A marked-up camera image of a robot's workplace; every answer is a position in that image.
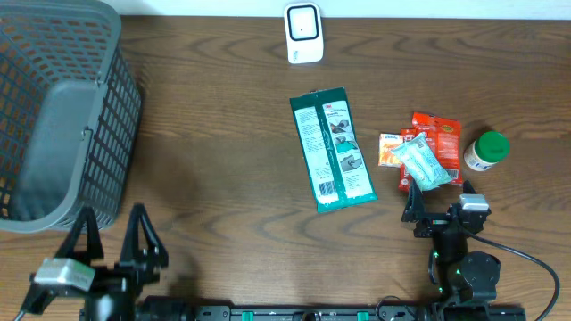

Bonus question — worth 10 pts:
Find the red snack packet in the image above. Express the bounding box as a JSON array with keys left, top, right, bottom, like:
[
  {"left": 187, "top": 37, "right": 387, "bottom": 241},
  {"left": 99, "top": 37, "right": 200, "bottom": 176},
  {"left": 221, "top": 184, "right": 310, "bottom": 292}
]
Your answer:
[{"left": 411, "top": 111, "right": 462, "bottom": 185}]

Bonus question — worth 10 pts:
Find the green 3M glove package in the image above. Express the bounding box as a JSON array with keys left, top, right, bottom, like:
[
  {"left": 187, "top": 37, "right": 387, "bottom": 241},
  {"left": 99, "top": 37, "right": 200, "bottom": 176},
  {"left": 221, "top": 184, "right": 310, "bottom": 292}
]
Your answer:
[{"left": 290, "top": 87, "right": 377, "bottom": 213}]

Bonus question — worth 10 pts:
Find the orange Kleenex tissue pack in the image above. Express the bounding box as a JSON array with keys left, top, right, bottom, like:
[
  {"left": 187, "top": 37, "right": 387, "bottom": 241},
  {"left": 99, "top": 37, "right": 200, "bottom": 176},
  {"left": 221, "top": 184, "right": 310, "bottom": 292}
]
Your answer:
[{"left": 378, "top": 133, "right": 403, "bottom": 168}]

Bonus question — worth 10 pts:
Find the mint green wipe packet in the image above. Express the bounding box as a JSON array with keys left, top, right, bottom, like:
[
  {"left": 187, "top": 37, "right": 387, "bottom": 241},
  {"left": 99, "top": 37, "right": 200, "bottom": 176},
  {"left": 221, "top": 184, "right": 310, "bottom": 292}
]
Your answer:
[{"left": 392, "top": 132, "right": 452, "bottom": 191}]

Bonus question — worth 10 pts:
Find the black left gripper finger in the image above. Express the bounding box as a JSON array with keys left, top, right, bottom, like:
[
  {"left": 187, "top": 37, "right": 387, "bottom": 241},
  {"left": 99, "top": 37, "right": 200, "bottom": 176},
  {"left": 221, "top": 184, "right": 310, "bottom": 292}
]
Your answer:
[
  {"left": 53, "top": 205, "right": 105, "bottom": 264},
  {"left": 119, "top": 203, "right": 169, "bottom": 268}
]

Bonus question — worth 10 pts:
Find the red coffee stick sachet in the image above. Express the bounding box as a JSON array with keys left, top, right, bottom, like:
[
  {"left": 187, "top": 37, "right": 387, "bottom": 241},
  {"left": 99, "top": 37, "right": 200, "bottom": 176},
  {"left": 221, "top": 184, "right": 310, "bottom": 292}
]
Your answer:
[{"left": 398, "top": 128, "right": 417, "bottom": 192}]

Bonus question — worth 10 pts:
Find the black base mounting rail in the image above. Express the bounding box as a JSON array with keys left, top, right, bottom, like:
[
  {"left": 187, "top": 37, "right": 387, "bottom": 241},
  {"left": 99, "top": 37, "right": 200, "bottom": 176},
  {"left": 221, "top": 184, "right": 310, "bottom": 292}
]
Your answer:
[{"left": 186, "top": 304, "right": 527, "bottom": 321}]

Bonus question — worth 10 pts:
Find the grey plastic mesh basket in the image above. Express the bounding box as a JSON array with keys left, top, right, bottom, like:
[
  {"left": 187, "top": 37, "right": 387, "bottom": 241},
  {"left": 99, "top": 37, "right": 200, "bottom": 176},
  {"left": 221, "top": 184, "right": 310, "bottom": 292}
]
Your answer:
[{"left": 1, "top": 1, "right": 142, "bottom": 234}]

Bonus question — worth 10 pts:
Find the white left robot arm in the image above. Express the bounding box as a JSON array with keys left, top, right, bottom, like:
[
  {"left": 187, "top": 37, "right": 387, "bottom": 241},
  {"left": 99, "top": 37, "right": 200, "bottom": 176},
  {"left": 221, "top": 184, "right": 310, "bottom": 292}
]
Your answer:
[{"left": 14, "top": 203, "right": 192, "bottom": 321}]

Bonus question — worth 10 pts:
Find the green-lid white jar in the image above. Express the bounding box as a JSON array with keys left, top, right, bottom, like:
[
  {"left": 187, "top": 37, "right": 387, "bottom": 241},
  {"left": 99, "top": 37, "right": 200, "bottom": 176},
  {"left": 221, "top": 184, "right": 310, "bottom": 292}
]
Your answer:
[{"left": 464, "top": 131, "right": 510, "bottom": 171}]

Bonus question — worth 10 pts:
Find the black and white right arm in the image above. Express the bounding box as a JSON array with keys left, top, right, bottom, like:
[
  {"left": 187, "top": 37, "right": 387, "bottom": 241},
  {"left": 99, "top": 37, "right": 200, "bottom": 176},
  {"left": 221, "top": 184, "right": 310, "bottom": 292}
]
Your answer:
[{"left": 401, "top": 181, "right": 501, "bottom": 320}]

